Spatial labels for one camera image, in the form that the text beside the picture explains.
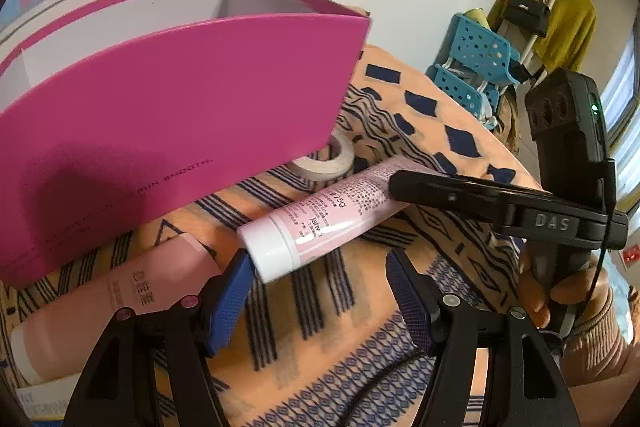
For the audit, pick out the black handbag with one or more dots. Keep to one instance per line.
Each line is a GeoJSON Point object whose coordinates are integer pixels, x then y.
{"type": "Point", "coordinates": [530, 15]}

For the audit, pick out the yellow hanging garment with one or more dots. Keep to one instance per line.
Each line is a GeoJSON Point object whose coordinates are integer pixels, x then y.
{"type": "Point", "coordinates": [571, 27]}

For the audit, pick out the blue white medicine box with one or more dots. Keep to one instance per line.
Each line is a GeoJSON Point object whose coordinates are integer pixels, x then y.
{"type": "Point", "coordinates": [48, 401]}

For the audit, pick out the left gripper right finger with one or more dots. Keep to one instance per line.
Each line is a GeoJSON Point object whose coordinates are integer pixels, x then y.
{"type": "Point", "coordinates": [417, 297]}

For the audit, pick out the pink white cream tube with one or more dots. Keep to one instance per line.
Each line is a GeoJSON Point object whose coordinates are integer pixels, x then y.
{"type": "Point", "coordinates": [298, 233]}

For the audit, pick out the white tape roll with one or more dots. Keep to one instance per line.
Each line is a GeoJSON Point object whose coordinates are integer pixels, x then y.
{"type": "Point", "coordinates": [341, 159]}

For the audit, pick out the salmon pink cosmetic tube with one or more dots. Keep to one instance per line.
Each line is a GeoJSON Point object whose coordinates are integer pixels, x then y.
{"type": "Point", "coordinates": [56, 341]}

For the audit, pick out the pink white open box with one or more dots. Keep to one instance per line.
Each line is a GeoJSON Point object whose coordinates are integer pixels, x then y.
{"type": "Point", "coordinates": [120, 111]}

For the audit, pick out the blue plastic storage rack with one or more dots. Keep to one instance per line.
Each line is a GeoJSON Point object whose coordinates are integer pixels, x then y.
{"type": "Point", "coordinates": [474, 67]}

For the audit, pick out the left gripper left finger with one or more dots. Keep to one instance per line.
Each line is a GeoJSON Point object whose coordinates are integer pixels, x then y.
{"type": "Point", "coordinates": [223, 298]}

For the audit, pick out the orange patterned tablecloth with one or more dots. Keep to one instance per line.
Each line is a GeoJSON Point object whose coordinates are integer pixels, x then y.
{"type": "Point", "coordinates": [326, 345]}

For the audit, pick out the person's sleeved right forearm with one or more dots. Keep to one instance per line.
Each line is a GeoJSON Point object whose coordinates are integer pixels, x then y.
{"type": "Point", "coordinates": [600, 368]}

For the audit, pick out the person's right hand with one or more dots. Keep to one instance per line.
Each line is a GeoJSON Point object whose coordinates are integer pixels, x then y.
{"type": "Point", "coordinates": [581, 287]}

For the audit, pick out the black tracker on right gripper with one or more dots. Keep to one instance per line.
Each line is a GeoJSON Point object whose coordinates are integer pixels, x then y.
{"type": "Point", "coordinates": [567, 125]}

